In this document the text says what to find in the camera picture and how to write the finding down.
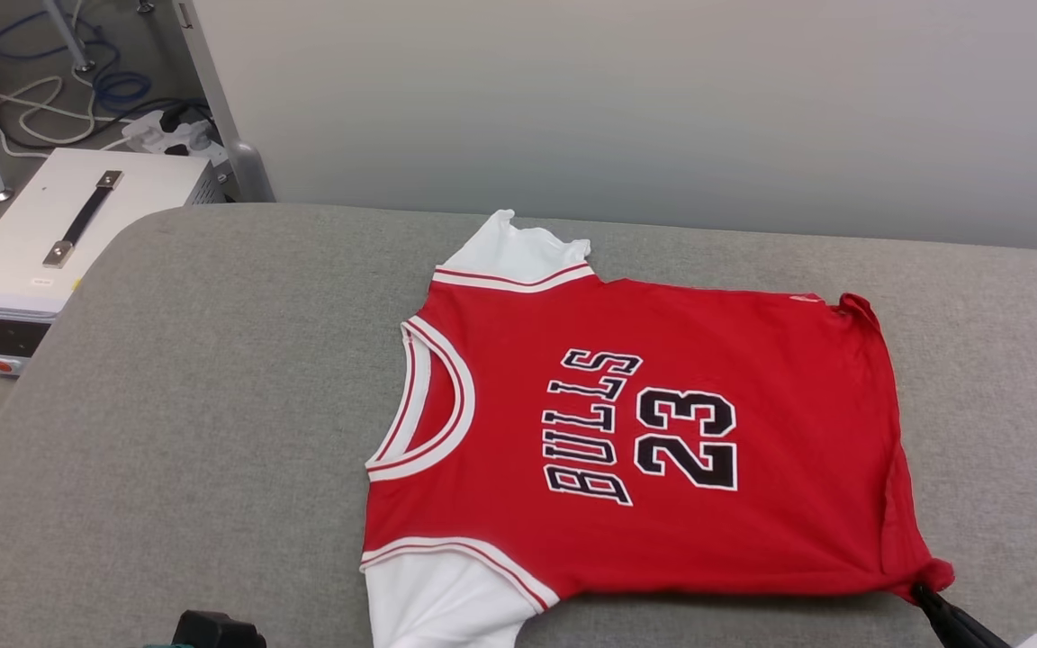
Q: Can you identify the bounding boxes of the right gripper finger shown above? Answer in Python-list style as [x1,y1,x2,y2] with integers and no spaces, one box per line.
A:
[910,583,1013,648]

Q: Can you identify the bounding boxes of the red Bulls 23 jersey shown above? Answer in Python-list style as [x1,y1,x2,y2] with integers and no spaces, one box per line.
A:
[359,209,956,648]

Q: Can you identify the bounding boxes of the grey fabric sofa cushion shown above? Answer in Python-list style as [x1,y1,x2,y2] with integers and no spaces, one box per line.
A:
[0,202,1037,648]

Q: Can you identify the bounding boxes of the white box-shaped device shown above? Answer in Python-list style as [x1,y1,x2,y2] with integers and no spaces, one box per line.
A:
[0,148,213,377]

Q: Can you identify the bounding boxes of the grey metal partition post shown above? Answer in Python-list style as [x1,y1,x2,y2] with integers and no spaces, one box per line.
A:
[172,0,276,203]

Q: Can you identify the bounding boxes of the black carry handle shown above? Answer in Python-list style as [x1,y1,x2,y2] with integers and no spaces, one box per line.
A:
[42,170,123,268]

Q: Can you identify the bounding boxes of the blue cable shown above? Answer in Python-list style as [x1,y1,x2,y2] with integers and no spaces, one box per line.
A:
[0,9,152,113]

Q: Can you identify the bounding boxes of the white cable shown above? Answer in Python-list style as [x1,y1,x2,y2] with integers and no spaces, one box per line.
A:
[0,76,123,158]

